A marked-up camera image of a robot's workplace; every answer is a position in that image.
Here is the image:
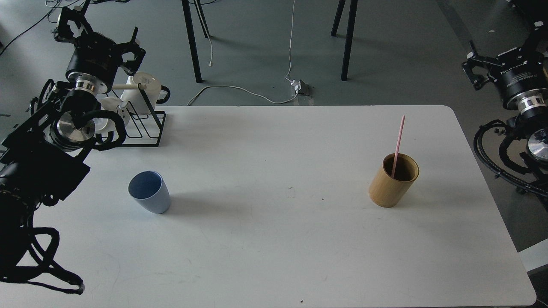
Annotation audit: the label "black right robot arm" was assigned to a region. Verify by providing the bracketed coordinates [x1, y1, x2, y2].
[462, 41, 547, 199]

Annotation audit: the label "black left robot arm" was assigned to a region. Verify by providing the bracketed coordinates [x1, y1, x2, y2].
[0, 0, 146, 295]

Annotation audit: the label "black table leg left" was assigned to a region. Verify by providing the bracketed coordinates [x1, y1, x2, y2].
[181, 0, 210, 83]

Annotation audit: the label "white floor cable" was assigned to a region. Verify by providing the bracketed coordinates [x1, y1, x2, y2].
[187, 85, 298, 106]

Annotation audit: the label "pink chopstick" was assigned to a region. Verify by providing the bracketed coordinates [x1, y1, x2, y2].
[390, 115, 405, 179]

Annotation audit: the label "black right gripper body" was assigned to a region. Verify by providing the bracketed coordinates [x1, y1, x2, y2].
[488, 47, 548, 110]

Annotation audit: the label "floor power socket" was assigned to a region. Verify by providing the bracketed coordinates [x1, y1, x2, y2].
[290, 79, 313, 96]

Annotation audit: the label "white hanging cable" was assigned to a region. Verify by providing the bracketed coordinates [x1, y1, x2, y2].
[286, 0, 297, 83]

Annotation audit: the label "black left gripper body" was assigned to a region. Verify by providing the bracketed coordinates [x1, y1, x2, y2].
[66, 33, 137, 94]

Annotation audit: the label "bamboo cylinder holder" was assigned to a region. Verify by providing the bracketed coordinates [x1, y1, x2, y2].
[369, 153, 420, 208]

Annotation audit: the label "blue cup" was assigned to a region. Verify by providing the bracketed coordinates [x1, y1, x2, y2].
[128, 170, 172, 214]

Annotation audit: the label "white mug with black handle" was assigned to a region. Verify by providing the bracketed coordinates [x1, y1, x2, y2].
[121, 72, 171, 115]

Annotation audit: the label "black table leg right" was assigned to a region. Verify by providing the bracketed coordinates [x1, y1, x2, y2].
[331, 0, 358, 81]

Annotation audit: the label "black table leg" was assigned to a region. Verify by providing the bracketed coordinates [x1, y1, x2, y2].
[181, 0, 210, 83]
[331, 0, 358, 81]

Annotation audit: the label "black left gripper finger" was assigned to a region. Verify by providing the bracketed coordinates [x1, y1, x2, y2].
[53, 6, 93, 43]
[116, 26, 146, 71]

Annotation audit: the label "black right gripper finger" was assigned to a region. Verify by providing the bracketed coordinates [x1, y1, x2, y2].
[462, 41, 499, 90]

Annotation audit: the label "black wire mug rack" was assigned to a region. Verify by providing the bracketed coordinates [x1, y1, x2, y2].
[98, 83, 167, 148]

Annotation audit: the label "white mug lying sideways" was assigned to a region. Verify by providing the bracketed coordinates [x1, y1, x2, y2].
[92, 97, 131, 131]

